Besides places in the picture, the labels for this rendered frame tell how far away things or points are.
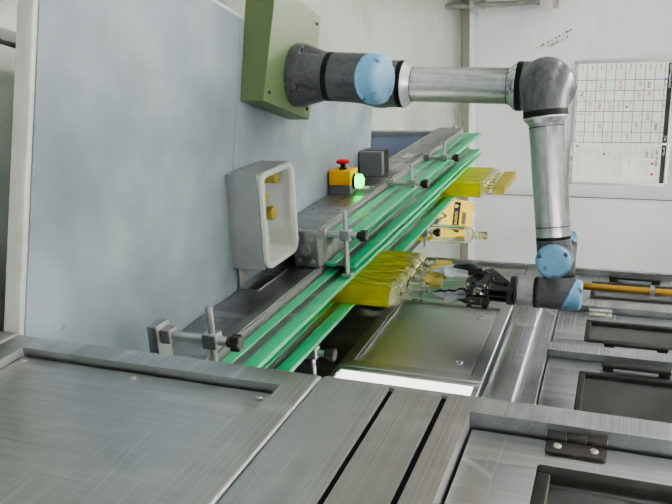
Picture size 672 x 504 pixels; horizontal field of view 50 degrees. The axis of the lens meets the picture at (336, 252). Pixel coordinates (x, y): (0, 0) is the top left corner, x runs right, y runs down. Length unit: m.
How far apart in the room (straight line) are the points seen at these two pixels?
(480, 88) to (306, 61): 0.42
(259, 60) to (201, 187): 0.34
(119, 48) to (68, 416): 0.68
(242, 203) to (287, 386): 0.80
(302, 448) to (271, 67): 1.10
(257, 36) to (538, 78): 0.63
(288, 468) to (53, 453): 0.27
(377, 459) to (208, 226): 0.94
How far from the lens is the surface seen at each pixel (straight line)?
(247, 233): 1.65
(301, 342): 1.64
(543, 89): 1.64
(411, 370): 1.68
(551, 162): 1.63
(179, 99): 1.49
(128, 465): 0.81
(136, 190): 1.37
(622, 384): 1.80
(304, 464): 0.75
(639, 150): 7.66
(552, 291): 1.79
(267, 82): 1.69
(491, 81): 1.79
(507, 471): 0.77
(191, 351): 1.42
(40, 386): 1.02
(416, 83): 1.83
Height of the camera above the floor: 1.57
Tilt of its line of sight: 21 degrees down
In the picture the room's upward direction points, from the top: 94 degrees clockwise
